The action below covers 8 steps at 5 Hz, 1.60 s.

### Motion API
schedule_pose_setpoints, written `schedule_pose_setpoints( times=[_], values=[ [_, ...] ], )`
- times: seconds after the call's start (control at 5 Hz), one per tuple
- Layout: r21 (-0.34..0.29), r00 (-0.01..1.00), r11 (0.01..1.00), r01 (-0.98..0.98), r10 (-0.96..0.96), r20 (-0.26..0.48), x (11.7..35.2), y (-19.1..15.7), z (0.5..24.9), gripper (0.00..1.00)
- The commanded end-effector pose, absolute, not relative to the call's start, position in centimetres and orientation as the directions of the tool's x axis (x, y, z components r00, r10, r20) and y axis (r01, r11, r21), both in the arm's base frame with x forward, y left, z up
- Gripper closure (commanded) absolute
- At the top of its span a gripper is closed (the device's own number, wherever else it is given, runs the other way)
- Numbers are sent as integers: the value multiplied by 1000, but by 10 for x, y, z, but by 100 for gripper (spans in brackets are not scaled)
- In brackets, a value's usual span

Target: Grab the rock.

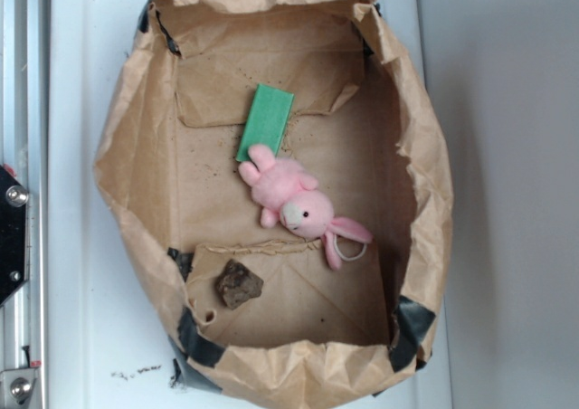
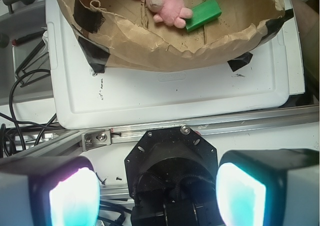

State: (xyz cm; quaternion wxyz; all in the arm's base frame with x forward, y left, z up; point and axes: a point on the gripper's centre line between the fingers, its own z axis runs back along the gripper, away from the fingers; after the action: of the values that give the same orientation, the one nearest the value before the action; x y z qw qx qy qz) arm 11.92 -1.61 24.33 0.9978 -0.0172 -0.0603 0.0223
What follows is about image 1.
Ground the brown rock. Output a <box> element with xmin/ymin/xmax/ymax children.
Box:
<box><xmin>215</xmin><ymin>259</ymin><xmax>264</xmax><ymax>309</ymax></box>

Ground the pink plush bunny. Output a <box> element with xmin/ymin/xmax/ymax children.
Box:
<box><xmin>239</xmin><ymin>144</ymin><xmax>373</xmax><ymax>271</ymax></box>

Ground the green rectangular sponge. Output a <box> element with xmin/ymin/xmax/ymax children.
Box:
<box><xmin>235</xmin><ymin>83</ymin><xmax>294</xmax><ymax>162</ymax></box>

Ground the brown paper bag bin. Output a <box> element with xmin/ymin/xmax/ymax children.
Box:
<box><xmin>94</xmin><ymin>0</ymin><xmax>453</xmax><ymax>408</ymax></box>

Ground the black mounting plate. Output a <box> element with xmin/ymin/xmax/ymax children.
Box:
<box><xmin>0</xmin><ymin>165</ymin><xmax>30</xmax><ymax>307</ymax></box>

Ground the aluminium frame rail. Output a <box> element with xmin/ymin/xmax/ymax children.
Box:
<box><xmin>1</xmin><ymin>0</ymin><xmax>48</xmax><ymax>408</ymax></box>

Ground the silver corner bracket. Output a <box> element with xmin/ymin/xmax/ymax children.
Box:
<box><xmin>1</xmin><ymin>368</ymin><xmax>42</xmax><ymax>409</ymax></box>

